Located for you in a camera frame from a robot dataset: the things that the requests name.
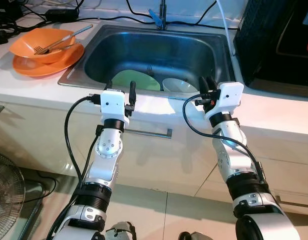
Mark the green plate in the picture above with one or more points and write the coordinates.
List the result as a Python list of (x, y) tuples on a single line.
[(138, 81)]

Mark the stainless steel sink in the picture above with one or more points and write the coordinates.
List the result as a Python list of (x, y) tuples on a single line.
[(143, 50)]

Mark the orange plastic plate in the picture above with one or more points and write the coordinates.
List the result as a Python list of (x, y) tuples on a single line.
[(48, 69)]

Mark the orange plastic bowl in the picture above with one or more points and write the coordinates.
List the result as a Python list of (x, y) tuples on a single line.
[(26, 44)]

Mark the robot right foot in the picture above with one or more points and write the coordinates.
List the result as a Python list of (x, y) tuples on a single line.
[(194, 236)]

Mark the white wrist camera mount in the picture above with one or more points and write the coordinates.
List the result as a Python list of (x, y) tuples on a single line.
[(112, 106), (229, 97)]

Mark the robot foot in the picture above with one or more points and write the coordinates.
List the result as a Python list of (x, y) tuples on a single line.
[(194, 236), (118, 231)]

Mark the white bowl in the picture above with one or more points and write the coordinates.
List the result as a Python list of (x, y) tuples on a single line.
[(176, 86)]

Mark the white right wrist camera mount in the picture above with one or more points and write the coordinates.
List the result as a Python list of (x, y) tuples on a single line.
[(229, 97)]

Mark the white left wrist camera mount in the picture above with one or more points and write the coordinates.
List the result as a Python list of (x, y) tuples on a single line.
[(112, 106)]

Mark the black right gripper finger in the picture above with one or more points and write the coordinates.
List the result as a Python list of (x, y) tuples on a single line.
[(212, 84), (204, 84)]

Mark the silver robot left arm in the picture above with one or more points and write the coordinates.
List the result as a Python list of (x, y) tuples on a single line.
[(106, 150)]

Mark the dark metal faucet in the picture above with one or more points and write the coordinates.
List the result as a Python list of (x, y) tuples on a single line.
[(163, 15)]

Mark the silver metal fork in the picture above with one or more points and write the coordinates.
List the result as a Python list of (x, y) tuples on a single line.
[(68, 36)]

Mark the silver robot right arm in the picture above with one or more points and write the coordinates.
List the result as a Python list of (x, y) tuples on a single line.
[(234, 150)]

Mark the black countertop appliance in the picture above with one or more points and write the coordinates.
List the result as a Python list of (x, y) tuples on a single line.
[(284, 60)]

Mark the black power adapter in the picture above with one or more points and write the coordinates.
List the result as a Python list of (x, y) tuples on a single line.
[(61, 14)]

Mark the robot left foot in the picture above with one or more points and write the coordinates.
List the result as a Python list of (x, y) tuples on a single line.
[(118, 231)]

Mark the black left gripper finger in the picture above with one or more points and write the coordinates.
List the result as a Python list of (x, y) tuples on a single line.
[(110, 85), (132, 92)]

